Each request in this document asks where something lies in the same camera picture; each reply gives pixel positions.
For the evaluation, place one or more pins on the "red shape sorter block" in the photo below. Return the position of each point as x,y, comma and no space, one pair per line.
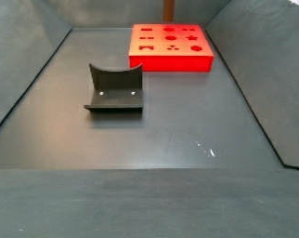
170,48

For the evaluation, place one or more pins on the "orange-brown oval peg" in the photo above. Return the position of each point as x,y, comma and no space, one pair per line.
169,10

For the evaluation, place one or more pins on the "black curved holder bracket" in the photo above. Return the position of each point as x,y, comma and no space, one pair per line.
118,89

